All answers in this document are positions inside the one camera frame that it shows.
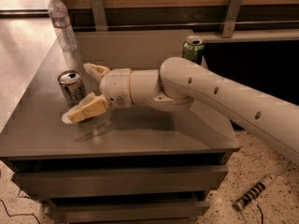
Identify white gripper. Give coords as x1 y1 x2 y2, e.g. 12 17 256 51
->
62 63 132 124

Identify silver redbull can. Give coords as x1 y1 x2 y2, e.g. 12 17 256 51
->
58 70 87 107

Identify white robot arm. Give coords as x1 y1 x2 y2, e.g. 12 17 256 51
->
62 57 299 163

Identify clear plastic water bottle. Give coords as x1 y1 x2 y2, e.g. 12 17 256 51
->
48 0 78 52

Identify green soda can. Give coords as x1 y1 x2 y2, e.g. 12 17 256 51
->
182 35 205 64

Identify grey drawer cabinet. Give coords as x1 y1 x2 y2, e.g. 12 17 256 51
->
0 30 239 224

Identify upper grey drawer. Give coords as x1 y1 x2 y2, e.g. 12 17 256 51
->
13 165 227 199

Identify grey drawer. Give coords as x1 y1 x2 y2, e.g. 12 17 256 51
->
50 202 209 223
13 165 227 199

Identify lower grey drawer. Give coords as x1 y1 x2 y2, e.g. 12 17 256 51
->
50 202 209 223

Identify white power strip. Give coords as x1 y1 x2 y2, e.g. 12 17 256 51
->
233 174 277 211

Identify horizontal metal rail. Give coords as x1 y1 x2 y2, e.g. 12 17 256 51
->
73 20 299 30

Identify left metal bracket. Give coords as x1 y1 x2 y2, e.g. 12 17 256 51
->
90 0 108 31

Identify metal bracket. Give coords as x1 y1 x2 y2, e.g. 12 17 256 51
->
90 0 108 31
221 0 243 38

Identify black floor cable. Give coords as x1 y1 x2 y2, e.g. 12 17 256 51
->
0 189 43 224

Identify right metal bracket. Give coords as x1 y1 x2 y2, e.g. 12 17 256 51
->
221 0 243 38

